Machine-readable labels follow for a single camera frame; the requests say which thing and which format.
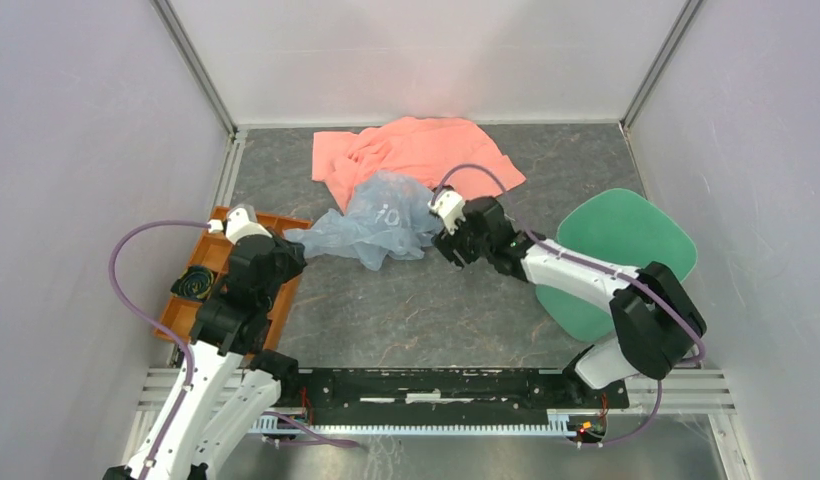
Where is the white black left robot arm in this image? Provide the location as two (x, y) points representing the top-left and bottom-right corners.
(104, 230), (306, 479)

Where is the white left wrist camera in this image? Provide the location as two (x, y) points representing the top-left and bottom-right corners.
(206, 204), (274, 244)

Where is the green trash bin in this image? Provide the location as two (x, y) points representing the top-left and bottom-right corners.
(535, 188), (698, 343)

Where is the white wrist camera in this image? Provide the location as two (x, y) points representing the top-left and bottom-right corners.
(206, 204), (274, 244)
(428, 189), (466, 235)

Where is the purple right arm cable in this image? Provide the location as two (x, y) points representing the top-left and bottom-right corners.
(429, 163), (708, 449)

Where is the translucent blue trash bag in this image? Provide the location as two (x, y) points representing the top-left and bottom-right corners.
(284, 171), (443, 271)

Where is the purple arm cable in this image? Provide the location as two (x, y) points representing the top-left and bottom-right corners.
(108, 219), (226, 480)
(429, 163), (708, 449)

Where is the white cable duct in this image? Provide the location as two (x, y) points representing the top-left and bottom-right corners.
(247, 409), (607, 439)

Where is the orange wooden divided tray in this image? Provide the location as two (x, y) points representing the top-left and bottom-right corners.
(159, 233), (300, 353)

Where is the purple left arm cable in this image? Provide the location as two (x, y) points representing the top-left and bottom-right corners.
(108, 219), (226, 480)

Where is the pink cloth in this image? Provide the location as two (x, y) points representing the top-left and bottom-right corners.
(311, 117), (526, 211)

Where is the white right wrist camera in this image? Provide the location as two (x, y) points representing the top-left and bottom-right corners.
(428, 189), (466, 235)

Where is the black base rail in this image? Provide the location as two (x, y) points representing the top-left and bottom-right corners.
(277, 368), (630, 427)

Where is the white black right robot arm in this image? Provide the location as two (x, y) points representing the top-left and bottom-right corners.
(428, 189), (707, 408)

